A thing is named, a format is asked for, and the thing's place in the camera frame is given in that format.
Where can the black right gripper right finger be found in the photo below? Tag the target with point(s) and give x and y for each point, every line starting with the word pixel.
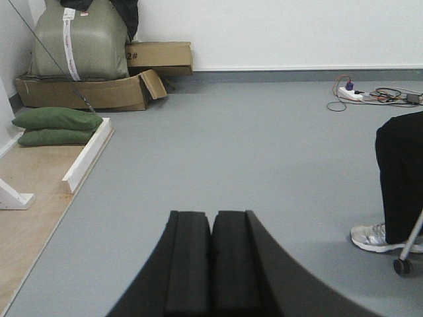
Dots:
pixel 252 275

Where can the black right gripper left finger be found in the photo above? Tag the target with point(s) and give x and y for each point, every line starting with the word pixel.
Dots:
pixel 175 279

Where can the grey white right sneaker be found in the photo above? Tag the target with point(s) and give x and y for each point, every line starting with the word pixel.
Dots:
pixel 375 238

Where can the wheeled chair metal legs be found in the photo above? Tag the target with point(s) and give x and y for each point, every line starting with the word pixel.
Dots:
pixel 402 265

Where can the plywood base platform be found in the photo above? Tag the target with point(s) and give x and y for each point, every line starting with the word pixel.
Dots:
pixel 25 233

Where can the open flat cardboard box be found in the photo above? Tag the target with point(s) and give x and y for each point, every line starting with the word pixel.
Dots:
pixel 129 94

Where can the lower green sandbag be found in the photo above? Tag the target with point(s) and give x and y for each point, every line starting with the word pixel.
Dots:
pixel 47 137

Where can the green sandbag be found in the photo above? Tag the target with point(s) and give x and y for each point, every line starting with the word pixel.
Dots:
pixel 58 118
pixel 47 137

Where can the seated person in black trousers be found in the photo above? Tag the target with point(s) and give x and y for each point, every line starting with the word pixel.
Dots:
pixel 398 148

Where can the white power strip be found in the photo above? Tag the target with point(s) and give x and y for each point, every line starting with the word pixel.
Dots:
pixel 350 95

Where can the upper green sandbag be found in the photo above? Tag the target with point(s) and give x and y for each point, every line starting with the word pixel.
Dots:
pixel 58 118

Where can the cardboard box marked 2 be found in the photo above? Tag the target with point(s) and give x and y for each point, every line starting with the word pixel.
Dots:
pixel 166 58

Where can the black power adapter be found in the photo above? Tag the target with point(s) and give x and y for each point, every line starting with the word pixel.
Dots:
pixel 414 99

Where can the grey green woven sack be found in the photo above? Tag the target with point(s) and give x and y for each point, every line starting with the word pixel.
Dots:
pixel 89 47

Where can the black jacket on sack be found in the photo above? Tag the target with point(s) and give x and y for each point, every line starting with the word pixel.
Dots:
pixel 127 9

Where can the white wooden support frame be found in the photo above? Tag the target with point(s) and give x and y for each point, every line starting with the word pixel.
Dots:
pixel 73 178

